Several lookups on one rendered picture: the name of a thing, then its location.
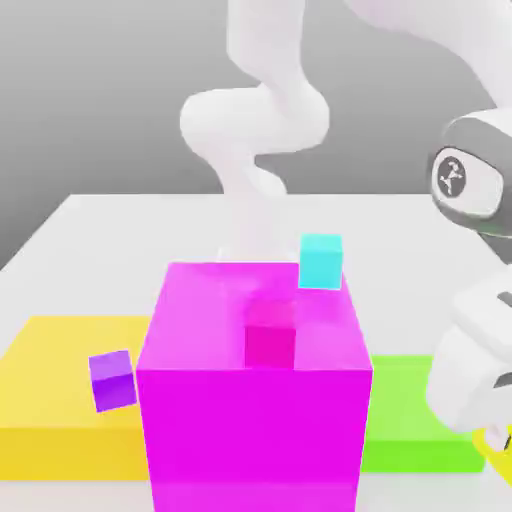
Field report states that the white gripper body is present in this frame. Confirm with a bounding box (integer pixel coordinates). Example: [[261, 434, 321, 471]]
[[425, 325, 512, 436]]

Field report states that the small cyan cube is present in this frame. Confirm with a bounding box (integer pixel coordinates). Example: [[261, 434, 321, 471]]
[[298, 233, 344, 291]]

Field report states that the small pink cube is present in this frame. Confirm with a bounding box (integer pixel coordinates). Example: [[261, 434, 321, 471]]
[[244, 299, 298, 370]]

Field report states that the small purple cube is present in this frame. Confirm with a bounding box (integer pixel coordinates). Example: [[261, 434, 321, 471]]
[[88, 349, 139, 414]]

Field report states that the large green box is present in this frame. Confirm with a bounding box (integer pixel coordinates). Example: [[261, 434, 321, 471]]
[[360, 354, 488, 474]]

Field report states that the large magenta box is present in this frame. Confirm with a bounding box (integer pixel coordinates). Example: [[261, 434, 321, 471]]
[[135, 261, 374, 512]]

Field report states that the large yellow box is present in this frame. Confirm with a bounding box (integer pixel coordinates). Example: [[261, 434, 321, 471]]
[[0, 315, 154, 482]]

